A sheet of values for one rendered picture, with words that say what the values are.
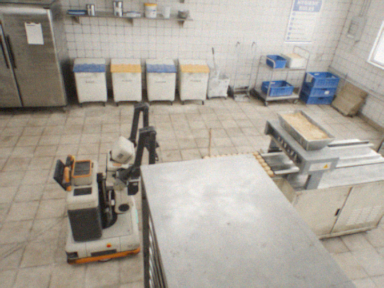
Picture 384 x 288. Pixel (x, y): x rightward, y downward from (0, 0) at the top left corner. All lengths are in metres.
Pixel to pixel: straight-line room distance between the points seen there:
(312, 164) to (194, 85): 3.61
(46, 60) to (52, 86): 0.44
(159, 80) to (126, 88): 0.63
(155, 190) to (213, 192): 0.20
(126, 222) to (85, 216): 0.50
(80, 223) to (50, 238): 0.75
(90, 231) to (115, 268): 0.48
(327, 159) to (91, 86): 4.25
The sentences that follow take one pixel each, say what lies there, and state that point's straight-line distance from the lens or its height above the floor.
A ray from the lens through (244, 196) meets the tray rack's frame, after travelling 1.07.
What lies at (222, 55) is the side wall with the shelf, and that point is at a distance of 6.44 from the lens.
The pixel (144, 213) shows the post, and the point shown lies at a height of 1.59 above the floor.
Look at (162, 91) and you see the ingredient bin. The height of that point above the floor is 0.31.
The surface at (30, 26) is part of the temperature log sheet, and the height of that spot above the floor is 1.48.
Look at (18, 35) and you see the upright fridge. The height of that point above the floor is 1.34.
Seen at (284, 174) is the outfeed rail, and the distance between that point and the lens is 2.87.
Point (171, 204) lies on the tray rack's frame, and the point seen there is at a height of 1.82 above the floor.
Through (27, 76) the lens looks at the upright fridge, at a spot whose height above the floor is 0.70.
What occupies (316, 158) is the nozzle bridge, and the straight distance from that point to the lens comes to 2.65.
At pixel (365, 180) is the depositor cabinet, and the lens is 3.26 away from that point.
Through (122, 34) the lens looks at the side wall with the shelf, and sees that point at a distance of 6.04.
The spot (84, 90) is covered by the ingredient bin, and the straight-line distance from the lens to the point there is 5.72.
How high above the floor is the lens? 2.52
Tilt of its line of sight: 33 degrees down
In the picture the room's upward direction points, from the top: 5 degrees clockwise
